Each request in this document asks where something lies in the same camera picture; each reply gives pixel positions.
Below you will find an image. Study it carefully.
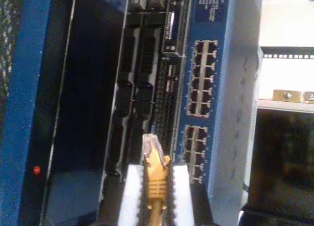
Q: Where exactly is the yellow network cable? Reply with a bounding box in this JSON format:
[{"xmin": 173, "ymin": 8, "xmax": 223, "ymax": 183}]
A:
[{"xmin": 141, "ymin": 134, "xmax": 171, "ymax": 226}]

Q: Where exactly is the dark cabinet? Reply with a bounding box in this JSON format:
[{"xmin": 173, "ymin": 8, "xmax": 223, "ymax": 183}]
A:
[{"xmin": 249, "ymin": 99, "xmax": 314, "ymax": 226}]

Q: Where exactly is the black rack server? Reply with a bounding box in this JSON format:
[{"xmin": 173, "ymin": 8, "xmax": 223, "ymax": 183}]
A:
[{"xmin": 99, "ymin": 0, "xmax": 194, "ymax": 226}]

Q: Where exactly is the brass bracket with screws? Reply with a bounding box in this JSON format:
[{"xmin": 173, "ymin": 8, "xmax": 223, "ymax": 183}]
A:
[{"xmin": 272, "ymin": 89, "xmax": 314, "ymax": 103}]

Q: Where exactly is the blue network switch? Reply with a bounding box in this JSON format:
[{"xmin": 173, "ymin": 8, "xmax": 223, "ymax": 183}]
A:
[{"xmin": 171, "ymin": 0, "xmax": 264, "ymax": 226}]

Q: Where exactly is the black rail with square holes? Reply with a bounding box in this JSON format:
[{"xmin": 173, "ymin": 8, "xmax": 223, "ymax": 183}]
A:
[{"xmin": 259, "ymin": 46, "xmax": 314, "ymax": 60}]

